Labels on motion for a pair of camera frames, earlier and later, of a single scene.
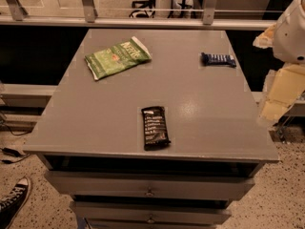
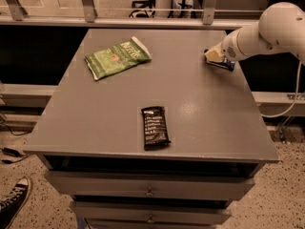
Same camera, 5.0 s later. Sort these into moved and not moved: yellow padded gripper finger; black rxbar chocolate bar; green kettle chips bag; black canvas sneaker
Moved: yellow padded gripper finger
Not moved: black canvas sneaker; green kettle chips bag; black rxbar chocolate bar
